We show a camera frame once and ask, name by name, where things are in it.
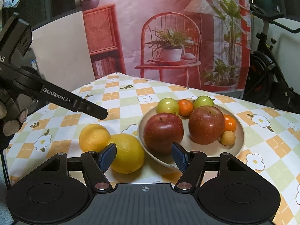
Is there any small tan longan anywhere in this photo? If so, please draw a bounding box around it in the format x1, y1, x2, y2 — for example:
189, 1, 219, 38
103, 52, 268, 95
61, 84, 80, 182
220, 130, 236, 146

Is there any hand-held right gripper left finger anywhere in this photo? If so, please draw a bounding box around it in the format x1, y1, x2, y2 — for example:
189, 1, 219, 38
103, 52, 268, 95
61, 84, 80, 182
40, 142, 118, 193

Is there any black exercise bike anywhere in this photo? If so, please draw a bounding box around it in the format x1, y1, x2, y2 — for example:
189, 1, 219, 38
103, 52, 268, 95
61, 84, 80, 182
242, 2, 300, 114

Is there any green apple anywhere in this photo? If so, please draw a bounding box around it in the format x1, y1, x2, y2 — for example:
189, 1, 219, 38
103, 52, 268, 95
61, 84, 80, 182
193, 95, 215, 109

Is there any person's left hand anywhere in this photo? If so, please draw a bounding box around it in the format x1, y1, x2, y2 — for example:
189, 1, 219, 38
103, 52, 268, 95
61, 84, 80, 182
0, 103, 29, 137

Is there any yellow-green apple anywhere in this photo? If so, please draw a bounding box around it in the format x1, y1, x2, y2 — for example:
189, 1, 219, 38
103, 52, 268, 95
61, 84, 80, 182
156, 98, 180, 115

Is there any pink printed backdrop cloth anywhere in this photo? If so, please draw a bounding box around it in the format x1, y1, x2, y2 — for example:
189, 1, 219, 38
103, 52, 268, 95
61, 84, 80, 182
78, 0, 251, 93

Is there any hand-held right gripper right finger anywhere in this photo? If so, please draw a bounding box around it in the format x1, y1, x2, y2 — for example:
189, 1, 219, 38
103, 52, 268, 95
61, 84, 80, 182
172, 142, 246, 193

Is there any beige plate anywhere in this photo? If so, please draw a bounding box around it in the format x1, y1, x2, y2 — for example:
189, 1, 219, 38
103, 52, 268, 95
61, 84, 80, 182
138, 100, 245, 169

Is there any red apple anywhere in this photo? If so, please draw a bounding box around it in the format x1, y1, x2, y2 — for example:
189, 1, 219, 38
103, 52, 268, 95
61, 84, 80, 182
188, 105, 226, 145
143, 112, 184, 155

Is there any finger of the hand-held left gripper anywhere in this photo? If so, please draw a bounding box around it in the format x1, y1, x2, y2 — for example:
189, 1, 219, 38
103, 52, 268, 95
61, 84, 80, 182
39, 76, 109, 120

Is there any checked floral tablecloth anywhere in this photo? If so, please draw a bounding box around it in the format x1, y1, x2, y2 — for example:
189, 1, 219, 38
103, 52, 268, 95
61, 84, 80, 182
5, 72, 300, 225

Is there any orange tangerine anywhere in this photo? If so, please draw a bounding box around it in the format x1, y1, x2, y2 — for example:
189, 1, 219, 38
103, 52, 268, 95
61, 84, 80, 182
221, 114, 237, 132
178, 99, 194, 117

